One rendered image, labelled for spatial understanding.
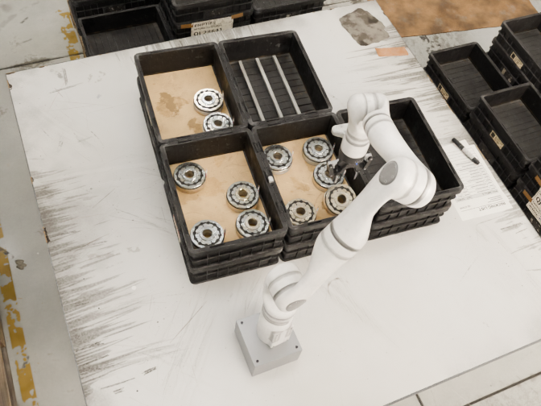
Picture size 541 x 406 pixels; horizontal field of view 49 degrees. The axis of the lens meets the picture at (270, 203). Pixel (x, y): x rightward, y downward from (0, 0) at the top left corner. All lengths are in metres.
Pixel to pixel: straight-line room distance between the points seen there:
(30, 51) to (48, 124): 1.32
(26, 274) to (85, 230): 0.81
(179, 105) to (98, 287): 0.68
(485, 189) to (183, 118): 1.13
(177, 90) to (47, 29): 1.63
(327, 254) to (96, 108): 1.23
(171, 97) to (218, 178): 0.37
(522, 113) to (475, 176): 0.85
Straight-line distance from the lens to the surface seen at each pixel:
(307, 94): 2.21
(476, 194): 2.30
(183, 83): 2.20
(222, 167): 1.97
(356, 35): 2.67
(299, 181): 1.96
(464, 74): 3.34
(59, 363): 2.61
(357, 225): 1.31
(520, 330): 2.11
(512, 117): 3.09
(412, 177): 1.25
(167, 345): 1.84
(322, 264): 1.38
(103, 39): 3.19
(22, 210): 2.95
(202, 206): 1.88
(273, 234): 1.73
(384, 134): 1.40
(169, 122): 2.08
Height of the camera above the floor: 2.44
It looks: 58 degrees down
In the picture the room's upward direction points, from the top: 11 degrees clockwise
